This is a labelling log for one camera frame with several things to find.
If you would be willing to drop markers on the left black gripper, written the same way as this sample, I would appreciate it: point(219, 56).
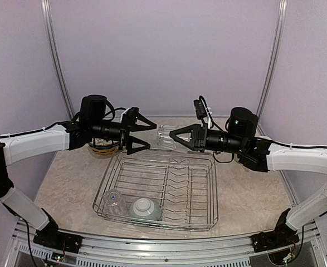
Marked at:
point(125, 136)

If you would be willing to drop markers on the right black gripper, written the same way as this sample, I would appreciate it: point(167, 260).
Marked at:
point(195, 143)

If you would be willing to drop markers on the clear glass cup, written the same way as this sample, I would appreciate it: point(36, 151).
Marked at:
point(114, 203)
point(164, 141)

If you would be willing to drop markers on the yellow polka dot plate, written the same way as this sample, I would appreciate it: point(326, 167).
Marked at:
point(101, 156)
point(104, 152)

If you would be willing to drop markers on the blue polka dot plate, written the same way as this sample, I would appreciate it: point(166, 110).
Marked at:
point(104, 146)

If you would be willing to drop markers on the clear glass cup front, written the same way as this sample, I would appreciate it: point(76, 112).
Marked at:
point(114, 203)

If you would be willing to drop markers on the grey ceramic bowl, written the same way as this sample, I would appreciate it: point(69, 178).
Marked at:
point(146, 209)

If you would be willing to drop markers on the cream white plate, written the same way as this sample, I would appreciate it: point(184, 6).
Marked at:
point(102, 141)

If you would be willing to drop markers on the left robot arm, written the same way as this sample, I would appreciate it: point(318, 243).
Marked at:
point(88, 124)

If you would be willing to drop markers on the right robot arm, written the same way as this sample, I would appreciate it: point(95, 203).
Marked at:
point(263, 155)

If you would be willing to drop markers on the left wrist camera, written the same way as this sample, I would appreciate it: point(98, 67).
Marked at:
point(129, 112)

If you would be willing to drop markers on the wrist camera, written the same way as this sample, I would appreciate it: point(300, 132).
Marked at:
point(129, 112)
point(203, 112)

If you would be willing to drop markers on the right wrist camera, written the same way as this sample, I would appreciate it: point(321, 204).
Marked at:
point(203, 112)

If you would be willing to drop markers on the metal wire dish rack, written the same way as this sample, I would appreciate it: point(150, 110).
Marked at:
point(160, 189)

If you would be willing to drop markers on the aluminium front frame rail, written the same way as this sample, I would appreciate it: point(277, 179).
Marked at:
point(100, 250)

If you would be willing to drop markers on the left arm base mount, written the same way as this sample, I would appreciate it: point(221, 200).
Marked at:
point(59, 240)

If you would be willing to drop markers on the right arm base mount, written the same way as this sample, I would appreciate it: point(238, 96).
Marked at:
point(270, 240)

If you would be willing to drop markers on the left aluminium corner post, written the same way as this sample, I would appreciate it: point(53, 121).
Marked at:
point(49, 27)

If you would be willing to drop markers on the aluminium corner post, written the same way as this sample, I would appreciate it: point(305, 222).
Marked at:
point(279, 29)
point(49, 27)

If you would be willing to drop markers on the right aluminium corner post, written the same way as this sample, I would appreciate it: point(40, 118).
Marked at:
point(279, 29)

